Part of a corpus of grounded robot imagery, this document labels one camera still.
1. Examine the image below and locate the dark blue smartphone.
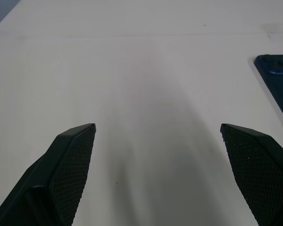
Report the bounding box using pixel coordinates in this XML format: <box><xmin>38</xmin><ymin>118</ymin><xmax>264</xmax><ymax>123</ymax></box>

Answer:
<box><xmin>253</xmin><ymin>54</ymin><xmax>283</xmax><ymax>130</ymax></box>

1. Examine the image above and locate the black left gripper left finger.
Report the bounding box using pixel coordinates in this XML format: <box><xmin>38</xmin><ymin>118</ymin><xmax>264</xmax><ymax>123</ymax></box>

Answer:
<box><xmin>0</xmin><ymin>123</ymin><xmax>97</xmax><ymax>226</ymax></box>

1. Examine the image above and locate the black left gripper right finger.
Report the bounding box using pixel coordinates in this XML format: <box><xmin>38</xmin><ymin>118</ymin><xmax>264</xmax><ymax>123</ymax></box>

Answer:
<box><xmin>220</xmin><ymin>123</ymin><xmax>283</xmax><ymax>226</ymax></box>

